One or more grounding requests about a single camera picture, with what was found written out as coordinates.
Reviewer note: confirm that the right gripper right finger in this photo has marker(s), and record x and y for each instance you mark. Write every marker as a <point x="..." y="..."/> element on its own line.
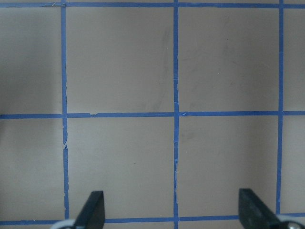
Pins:
<point x="253" y="213"/>

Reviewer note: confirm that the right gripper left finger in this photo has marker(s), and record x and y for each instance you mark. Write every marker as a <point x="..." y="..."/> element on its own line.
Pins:
<point x="91" y="216"/>

